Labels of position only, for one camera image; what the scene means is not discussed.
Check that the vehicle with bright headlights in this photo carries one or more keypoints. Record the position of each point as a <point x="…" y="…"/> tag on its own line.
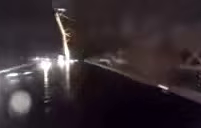
<point x="45" y="64"/>

